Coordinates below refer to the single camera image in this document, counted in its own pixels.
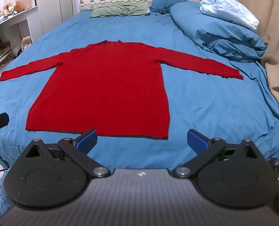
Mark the bed with blue sheet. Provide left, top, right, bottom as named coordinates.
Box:
left=0, top=11, right=279, bottom=170

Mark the light blue blanket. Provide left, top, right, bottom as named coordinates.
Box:
left=200, top=0, right=260, bottom=32

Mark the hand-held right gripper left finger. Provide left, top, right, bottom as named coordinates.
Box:
left=19, top=129, right=111, bottom=179

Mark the blue pillow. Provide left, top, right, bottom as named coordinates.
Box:
left=149, top=0, right=189, bottom=14

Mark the white shelf desk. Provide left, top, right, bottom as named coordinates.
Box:
left=0, top=5, right=43, bottom=84

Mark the woven basket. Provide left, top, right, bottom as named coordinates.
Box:
left=19, top=0, right=32, bottom=11

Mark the fluffy blue rug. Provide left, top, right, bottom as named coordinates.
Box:
left=0, top=169, right=15, bottom=218

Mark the green pillow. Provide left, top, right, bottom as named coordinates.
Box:
left=90, top=2, right=152, bottom=18

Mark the blue duvet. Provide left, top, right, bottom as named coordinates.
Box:
left=170, top=2, right=268, bottom=63

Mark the red knit sweater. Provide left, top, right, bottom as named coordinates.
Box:
left=0, top=40, right=244, bottom=139

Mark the beige curtain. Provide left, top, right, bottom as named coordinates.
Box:
left=257, top=0, right=279, bottom=129

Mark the grey and white wardrobe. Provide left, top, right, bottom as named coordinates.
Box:
left=33, top=0, right=80, bottom=36

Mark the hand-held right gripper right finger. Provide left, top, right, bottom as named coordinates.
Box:
left=172, top=129, right=259, bottom=179

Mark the white plastic bag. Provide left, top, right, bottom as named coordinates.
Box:
left=20, top=36, right=33, bottom=53

